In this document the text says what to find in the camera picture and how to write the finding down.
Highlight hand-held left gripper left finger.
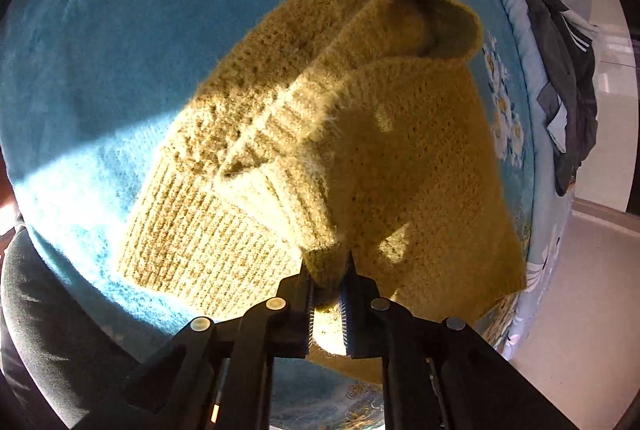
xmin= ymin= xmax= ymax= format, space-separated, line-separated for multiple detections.
xmin=124 ymin=264 xmax=316 ymax=430

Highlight dark grey garment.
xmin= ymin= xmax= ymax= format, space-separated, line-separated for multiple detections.
xmin=504 ymin=0 xmax=600 ymax=197

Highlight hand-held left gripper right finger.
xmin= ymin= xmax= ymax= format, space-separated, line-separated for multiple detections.
xmin=339 ymin=251 xmax=581 ymax=430

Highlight blue fleece blanket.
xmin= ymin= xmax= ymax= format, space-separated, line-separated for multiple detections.
xmin=2 ymin=0 xmax=537 ymax=430

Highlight mustard yellow knit sweater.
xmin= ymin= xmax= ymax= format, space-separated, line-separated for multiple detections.
xmin=116 ymin=0 xmax=528 ymax=386

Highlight black chair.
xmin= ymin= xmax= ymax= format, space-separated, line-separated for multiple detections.
xmin=0 ymin=210 xmax=136 ymax=430

